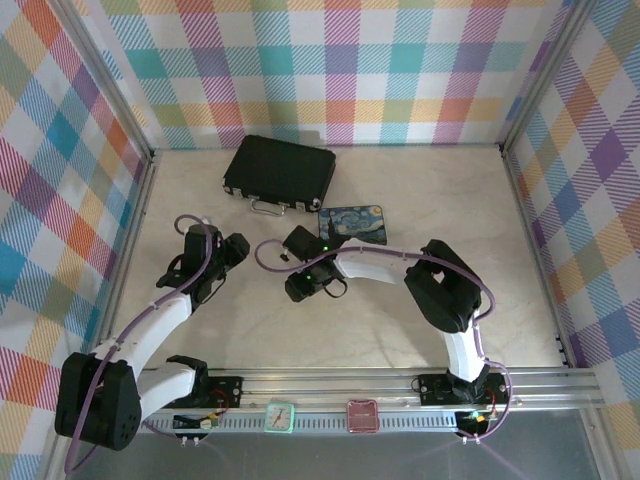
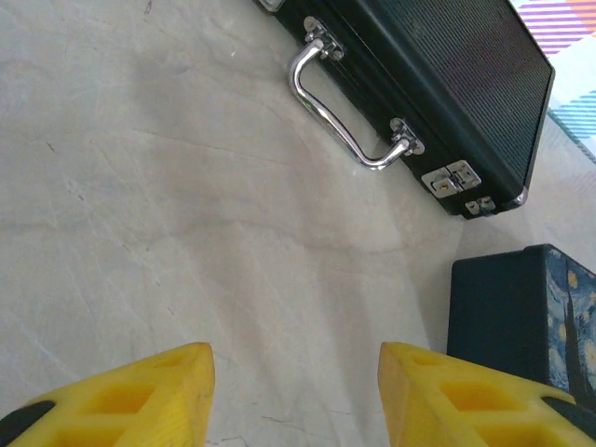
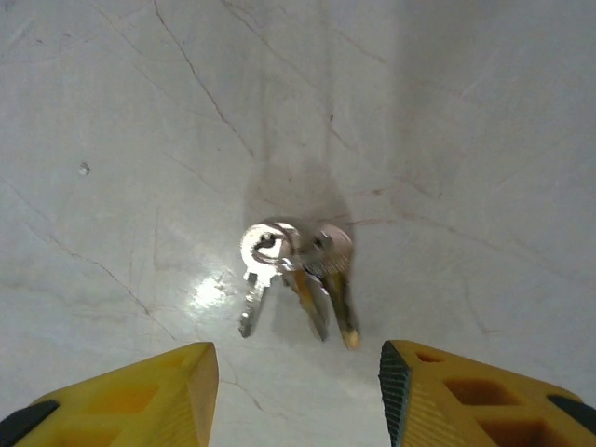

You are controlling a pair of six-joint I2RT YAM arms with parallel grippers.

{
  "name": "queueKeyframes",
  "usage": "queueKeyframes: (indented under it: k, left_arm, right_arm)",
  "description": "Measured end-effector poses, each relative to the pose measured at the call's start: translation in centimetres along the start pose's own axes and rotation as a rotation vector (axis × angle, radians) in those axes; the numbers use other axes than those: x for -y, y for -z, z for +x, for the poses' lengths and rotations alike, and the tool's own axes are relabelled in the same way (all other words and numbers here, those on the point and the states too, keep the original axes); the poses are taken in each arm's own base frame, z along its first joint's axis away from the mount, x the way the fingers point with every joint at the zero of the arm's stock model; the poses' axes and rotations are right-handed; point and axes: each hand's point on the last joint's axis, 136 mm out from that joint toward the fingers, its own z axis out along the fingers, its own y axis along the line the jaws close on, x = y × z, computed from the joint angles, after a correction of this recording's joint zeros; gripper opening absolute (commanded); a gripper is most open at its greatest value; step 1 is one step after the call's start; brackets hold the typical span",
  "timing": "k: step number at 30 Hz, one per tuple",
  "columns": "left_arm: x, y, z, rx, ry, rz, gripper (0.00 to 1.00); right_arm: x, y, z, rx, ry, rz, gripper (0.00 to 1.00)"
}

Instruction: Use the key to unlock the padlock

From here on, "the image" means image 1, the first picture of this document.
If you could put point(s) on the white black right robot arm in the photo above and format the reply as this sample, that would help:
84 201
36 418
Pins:
440 295

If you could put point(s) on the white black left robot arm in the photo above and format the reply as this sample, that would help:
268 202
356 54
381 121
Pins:
160 320

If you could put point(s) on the Starry Night print card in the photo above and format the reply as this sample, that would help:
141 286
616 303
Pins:
355 225

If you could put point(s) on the teal square clock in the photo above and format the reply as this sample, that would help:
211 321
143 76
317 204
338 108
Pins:
280 417

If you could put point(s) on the pink square timer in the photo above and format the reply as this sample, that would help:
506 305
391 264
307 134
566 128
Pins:
362 416

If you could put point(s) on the yellow power connector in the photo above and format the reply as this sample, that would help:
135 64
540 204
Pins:
209 423
477 416

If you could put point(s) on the aluminium side rail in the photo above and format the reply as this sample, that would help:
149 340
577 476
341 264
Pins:
131 240
536 250

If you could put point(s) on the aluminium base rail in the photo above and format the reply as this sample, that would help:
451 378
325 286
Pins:
325 385

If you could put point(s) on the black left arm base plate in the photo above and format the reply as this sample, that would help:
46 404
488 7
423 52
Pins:
232 387

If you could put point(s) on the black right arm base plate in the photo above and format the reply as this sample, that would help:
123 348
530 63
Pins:
432 387

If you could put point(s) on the aluminium frame post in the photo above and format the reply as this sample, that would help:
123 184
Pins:
110 75
544 75

